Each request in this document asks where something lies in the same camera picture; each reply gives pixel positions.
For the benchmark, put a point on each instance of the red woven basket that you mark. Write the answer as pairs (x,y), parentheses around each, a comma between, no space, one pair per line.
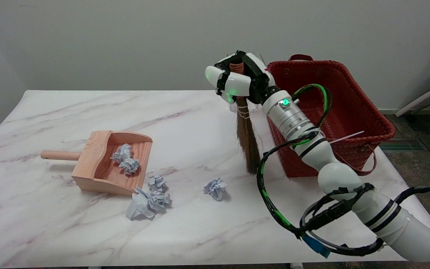
(349,104)

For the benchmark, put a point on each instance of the brown straw hand broom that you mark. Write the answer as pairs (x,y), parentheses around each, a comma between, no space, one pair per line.
(248,145)

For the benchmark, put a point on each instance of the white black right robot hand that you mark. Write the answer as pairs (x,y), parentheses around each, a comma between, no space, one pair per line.
(237,84)

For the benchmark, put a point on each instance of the floor vent grille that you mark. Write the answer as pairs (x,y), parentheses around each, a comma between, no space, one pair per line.
(401,145)

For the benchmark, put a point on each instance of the wooden dustpan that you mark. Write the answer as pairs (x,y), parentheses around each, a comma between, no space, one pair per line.
(99,172)

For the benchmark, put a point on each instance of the thick white tube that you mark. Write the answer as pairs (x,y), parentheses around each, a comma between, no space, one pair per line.
(424,98)

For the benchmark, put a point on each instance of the large paper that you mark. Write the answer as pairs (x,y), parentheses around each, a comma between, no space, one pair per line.
(138,208)

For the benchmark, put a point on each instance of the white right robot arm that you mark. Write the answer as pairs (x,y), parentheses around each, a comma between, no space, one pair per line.
(334,175)

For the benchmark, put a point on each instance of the white paper ball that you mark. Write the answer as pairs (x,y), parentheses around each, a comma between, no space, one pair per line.
(122,152)
(156,183)
(129,165)
(159,200)
(215,188)

